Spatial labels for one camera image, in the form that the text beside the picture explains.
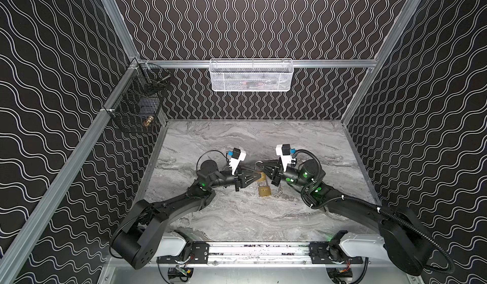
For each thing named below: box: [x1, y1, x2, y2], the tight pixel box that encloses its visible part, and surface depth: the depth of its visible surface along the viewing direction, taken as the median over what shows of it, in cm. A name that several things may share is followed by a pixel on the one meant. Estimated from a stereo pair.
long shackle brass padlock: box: [258, 185, 272, 198], surface depth 93 cm
